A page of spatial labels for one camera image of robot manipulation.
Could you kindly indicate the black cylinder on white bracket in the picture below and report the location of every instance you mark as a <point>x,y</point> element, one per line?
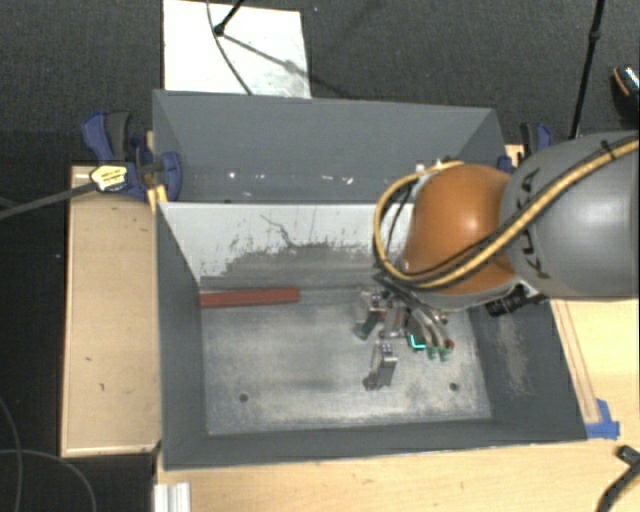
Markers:
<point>509,302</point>

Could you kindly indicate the grey metal bin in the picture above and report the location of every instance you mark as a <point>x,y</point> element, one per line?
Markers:
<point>300,370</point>

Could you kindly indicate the pale wood flat board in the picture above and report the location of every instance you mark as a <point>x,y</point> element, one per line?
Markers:
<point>112,325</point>

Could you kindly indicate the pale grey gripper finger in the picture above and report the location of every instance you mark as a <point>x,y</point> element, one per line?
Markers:
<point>369,316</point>
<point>383,367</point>

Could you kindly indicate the red-brown flat block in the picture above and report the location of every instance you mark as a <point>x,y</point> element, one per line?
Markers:
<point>249,297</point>

